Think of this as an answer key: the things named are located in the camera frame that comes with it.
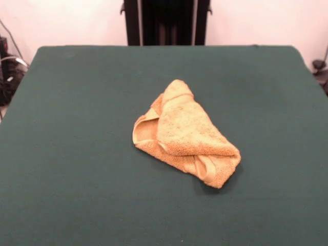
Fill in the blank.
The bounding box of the orange terry towel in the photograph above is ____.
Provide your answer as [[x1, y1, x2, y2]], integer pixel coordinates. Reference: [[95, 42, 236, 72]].
[[132, 79, 242, 190]]

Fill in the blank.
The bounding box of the dark green table cloth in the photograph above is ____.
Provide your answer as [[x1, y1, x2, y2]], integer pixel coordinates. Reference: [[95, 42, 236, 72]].
[[0, 45, 328, 246]]

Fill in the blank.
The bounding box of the black stand base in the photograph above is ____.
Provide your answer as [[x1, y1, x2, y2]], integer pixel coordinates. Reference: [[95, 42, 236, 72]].
[[312, 59, 326, 75]]

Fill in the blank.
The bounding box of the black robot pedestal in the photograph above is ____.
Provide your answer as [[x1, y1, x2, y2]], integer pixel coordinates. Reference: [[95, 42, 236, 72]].
[[119, 0, 213, 46]]

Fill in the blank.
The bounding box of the black cable bundle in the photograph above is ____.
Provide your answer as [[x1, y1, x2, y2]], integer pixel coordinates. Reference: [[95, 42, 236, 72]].
[[0, 52, 29, 106]]

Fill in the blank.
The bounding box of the thin grey cable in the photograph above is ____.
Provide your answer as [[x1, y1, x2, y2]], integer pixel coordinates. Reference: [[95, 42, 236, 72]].
[[0, 19, 29, 68]]

